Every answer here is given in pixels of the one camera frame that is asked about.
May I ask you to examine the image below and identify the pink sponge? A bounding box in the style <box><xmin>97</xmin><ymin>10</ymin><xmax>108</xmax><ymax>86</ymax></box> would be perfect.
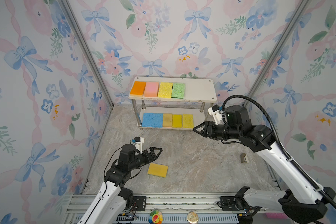
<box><xmin>144</xmin><ymin>82</ymin><xmax>159</xmax><ymax>98</ymax></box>

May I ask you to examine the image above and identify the small grey stapler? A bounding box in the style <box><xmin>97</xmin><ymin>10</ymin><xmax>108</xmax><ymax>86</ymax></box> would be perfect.
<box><xmin>240</xmin><ymin>153</ymin><xmax>248</xmax><ymax>163</ymax></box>

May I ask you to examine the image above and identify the green sponge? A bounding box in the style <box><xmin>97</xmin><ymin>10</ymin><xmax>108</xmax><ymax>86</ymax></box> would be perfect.
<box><xmin>171</xmin><ymin>83</ymin><xmax>185</xmax><ymax>99</ymax></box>

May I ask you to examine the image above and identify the white two-tier metal shelf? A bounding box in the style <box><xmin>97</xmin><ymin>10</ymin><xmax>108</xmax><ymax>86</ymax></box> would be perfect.
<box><xmin>128</xmin><ymin>77</ymin><xmax>217</xmax><ymax>130</ymax></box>

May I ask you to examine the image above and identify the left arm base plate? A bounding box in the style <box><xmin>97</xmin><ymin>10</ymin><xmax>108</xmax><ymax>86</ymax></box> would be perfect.
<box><xmin>124</xmin><ymin>196</ymin><xmax>147</xmax><ymax>212</ymax></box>

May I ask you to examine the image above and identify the blue sponge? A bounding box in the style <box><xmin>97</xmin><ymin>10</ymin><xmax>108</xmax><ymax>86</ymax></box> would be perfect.
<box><xmin>142</xmin><ymin>113</ymin><xmax>154</xmax><ymax>127</ymax></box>
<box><xmin>152</xmin><ymin>113</ymin><xmax>163</xmax><ymax>128</ymax></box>

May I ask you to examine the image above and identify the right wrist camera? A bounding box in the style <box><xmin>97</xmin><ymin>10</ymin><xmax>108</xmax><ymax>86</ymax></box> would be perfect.
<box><xmin>208</xmin><ymin>105</ymin><xmax>227</xmax><ymax>125</ymax></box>

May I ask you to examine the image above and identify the orange sponge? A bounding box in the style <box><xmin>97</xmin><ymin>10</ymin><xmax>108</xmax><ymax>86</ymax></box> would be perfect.
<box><xmin>130</xmin><ymin>81</ymin><xmax>147</xmax><ymax>97</ymax></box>

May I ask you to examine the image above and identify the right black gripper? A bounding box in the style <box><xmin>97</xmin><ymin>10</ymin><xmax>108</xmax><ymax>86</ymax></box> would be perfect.
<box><xmin>193</xmin><ymin>122</ymin><xmax>241</xmax><ymax>142</ymax></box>

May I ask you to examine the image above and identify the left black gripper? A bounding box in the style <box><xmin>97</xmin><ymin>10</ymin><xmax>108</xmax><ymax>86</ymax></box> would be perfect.
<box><xmin>128</xmin><ymin>147</ymin><xmax>161</xmax><ymax>172</ymax></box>

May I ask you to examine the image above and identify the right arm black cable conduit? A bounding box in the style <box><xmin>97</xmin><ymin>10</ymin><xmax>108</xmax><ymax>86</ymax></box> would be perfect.
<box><xmin>222</xmin><ymin>94</ymin><xmax>336</xmax><ymax>224</ymax></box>

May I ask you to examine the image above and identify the bright yellow scouring sponge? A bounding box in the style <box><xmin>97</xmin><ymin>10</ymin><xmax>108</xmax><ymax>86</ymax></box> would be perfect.
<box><xmin>172</xmin><ymin>114</ymin><xmax>183</xmax><ymax>128</ymax></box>

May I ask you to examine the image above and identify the light yellow cellulose sponge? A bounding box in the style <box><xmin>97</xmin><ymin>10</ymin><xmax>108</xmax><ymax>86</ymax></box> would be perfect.
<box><xmin>158</xmin><ymin>82</ymin><xmax>173</xmax><ymax>99</ymax></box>

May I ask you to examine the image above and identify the aluminium front rail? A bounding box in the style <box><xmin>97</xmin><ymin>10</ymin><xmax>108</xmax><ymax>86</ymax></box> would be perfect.
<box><xmin>60</xmin><ymin>191</ymin><xmax>307</xmax><ymax>224</ymax></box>

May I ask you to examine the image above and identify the blue sponge front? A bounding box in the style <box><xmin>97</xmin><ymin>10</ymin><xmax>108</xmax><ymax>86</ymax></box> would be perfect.
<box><xmin>152</xmin><ymin>113</ymin><xmax>163</xmax><ymax>128</ymax></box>

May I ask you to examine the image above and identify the aluminium frame post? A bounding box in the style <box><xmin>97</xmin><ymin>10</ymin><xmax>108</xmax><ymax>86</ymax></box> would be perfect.
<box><xmin>58</xmin><ymin>0</ymin><xmax>114</xmax><ymax>109</ymax></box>
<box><xmin>247</xmin><ymin>0</ymin><xmax>310</xmax><ymax>98</ymax></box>

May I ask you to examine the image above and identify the right aluminium frame post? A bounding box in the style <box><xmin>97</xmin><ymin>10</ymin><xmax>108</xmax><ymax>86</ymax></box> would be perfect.
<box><xmin>247</xmin><ymin>0</ymin><xmax>310</xmax><ymax>98</ymax></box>

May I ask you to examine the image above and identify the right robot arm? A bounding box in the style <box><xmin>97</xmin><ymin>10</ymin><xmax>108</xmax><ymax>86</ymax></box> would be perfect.
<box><xmin>193</xmin><ymin>120</ymin><xmax>328</xmax><ymax>224</ymax></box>

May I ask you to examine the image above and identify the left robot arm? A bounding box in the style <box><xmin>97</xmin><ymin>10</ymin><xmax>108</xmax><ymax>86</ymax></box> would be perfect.
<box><xmin>79</xmin><ymin>144</ymin><xmax>163</xmax><ymax>224</ymax></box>

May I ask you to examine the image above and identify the left aluminium frame post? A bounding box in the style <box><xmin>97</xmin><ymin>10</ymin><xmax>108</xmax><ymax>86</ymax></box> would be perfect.
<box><xmin>58</xmin><ymin>0</ymin><xmax>114</xmax><ymax>109</ymax></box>

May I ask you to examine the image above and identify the round gold badge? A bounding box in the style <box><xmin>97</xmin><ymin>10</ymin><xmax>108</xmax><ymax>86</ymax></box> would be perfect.
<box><xmin>187</xmin><ymin>211</ymin><xmax>199</xmax><ymax>224</ymax></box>

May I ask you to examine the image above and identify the colourful flower toy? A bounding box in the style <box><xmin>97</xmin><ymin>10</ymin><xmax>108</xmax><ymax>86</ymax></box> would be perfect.
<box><xmin>148</xmin><ymin>210</ymin><xmax>163</xmax><ymax>224</ymax></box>

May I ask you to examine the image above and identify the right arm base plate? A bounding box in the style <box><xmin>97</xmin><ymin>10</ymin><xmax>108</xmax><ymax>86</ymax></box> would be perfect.
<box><xmin>217</xmin><ymin>196</ymin><xmax>261</xmax><ymax>213</ymax></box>

